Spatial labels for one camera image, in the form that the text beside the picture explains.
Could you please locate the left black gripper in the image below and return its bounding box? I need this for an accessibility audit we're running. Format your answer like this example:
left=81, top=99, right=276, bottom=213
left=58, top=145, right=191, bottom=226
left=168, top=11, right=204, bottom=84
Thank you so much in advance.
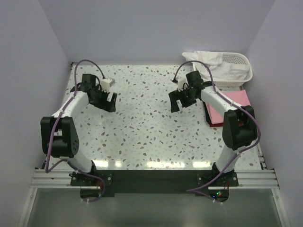
left=90, top=86, right=117, bottom=113

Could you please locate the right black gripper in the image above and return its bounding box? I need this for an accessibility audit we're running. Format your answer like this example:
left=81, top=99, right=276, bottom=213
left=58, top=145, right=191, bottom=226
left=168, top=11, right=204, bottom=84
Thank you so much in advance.
left=169, top=86, right=197, bottom=113

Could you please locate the pink t shirt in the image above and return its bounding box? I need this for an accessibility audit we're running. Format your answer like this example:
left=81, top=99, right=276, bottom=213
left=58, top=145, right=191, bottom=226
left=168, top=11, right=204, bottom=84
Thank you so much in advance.
left=201, top=90, right=250, bottom=124

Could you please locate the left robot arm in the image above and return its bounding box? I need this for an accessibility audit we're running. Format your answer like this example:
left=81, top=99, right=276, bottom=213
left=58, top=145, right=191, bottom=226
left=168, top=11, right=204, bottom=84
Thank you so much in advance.
left=40, top=74, right=117, bottom=188

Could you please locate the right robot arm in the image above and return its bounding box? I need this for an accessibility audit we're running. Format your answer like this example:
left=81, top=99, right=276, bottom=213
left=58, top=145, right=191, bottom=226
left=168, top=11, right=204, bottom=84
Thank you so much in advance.
left=169, top=71, right=260, bottom=188

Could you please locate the black folded t shirt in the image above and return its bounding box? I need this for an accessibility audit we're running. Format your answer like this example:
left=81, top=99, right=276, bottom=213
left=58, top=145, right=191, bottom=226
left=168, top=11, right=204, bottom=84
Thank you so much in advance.
left=202, top=102, right=223, bottom=127

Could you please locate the red folded t shirt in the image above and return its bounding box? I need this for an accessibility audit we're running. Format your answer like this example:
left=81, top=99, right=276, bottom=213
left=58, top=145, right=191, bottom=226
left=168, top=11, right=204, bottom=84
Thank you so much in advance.
left=205, top=111, right=244, bottom=129

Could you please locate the white t shirt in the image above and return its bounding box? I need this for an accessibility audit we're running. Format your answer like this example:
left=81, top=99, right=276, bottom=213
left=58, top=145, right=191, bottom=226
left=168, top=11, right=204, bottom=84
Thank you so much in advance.
left=182, top=51, right=251, bottom=82

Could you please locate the white laundry basket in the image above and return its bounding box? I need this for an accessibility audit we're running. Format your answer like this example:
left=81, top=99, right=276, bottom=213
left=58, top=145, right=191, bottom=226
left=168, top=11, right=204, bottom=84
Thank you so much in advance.
left=182, top=51, right=252, bottom=87

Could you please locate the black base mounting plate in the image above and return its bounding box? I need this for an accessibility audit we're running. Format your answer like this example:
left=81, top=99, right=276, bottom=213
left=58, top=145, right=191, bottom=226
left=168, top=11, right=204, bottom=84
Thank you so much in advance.
left=69, top=170, right=239, bottom=201

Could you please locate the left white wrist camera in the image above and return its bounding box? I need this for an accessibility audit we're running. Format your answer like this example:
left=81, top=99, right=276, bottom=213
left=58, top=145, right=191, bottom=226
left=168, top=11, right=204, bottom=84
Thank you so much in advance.
left=100, top=78, right=116, bottom=93

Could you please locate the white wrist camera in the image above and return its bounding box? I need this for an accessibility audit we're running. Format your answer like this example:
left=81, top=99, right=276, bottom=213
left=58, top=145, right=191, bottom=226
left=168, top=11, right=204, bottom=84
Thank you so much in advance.
left=178, top=78, right=188, bottom=92
left=100, top=78, right=116, bottom=93

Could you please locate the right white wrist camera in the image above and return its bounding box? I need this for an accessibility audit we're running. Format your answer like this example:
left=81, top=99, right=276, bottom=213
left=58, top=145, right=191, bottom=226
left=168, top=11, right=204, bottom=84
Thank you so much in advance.
left=178, top=78, right=188, bottom=92

